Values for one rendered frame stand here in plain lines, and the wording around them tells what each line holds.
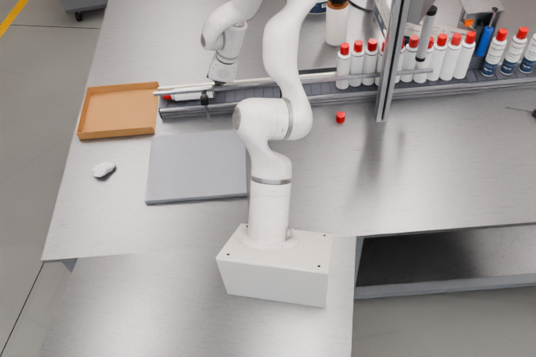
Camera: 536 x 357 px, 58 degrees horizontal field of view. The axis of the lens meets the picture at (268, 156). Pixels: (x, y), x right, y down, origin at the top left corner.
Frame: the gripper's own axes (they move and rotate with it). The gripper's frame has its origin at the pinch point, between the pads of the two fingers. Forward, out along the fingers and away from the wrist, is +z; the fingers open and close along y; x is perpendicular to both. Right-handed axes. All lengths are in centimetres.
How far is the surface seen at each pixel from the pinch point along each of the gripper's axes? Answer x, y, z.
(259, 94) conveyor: -1.4, 16.8, -0.8
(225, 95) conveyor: 0.2, 3.9, 4.3
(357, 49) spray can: -1, 46, -31
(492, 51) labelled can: -2, 96, -43
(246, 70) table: 19.0, 13.7, 5.7
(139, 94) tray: 9.5, -29.7, 21.0
